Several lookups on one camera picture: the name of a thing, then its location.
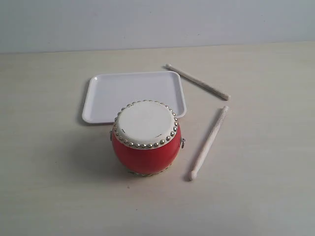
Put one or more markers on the wooden drumstick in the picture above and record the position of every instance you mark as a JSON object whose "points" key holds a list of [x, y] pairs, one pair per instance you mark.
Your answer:
{"points": [[207, 145], [199, 82]]}

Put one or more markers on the red small drum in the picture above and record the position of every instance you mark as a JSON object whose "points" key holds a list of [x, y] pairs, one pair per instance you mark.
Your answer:
{"points": [[146, 137]]}

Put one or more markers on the white rectangular plastic tray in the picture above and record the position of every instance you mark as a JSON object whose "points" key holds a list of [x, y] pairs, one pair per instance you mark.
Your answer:
{"points": [[106, 94]]}

